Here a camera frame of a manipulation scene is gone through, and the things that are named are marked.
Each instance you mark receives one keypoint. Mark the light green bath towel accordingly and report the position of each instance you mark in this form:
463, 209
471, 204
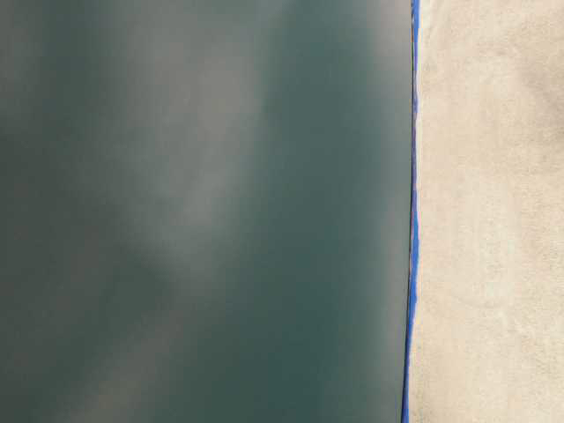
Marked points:
487, 332

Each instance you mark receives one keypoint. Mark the blue table cloth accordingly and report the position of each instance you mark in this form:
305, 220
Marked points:
411, 301

